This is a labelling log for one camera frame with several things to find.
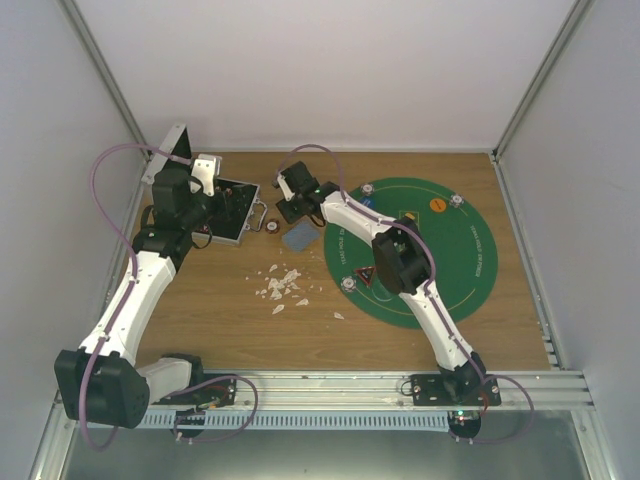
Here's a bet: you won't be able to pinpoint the white debris pile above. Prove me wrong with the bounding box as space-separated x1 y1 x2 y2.
243 263 347 320

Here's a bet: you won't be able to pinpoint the red hundred chip stack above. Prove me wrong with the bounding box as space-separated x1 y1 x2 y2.
265 219 280 234

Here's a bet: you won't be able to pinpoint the red triangle dealer button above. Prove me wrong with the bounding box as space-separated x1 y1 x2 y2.
354 266 376 288

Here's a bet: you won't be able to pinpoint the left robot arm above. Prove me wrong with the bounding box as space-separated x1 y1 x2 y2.
54 168 254 428

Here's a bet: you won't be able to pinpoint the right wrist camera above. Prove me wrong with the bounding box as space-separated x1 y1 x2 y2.
272 172 295 202

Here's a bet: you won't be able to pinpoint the blue playing card deck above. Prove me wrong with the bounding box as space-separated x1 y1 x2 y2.
282 222 320 252

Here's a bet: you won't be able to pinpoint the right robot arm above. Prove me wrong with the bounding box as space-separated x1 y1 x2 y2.
273 161 488 405

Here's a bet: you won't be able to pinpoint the ten chips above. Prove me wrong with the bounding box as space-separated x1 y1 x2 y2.
361 183 375 196
340 276 357 293
449 194 465 208

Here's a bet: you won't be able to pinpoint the aluminium poker case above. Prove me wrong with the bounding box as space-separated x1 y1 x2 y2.
140 123 267 249

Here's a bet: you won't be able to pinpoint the blue small blind button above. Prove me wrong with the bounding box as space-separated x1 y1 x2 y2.
360 196 376 209

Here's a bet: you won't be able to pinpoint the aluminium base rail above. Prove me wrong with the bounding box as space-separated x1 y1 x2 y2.
49 367 596 436

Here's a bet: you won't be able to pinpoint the orange big blind button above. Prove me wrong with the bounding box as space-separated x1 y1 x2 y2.
429 198 447 213

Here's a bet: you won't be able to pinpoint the round green poker mat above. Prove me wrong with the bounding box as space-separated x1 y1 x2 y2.
324 177 499 329

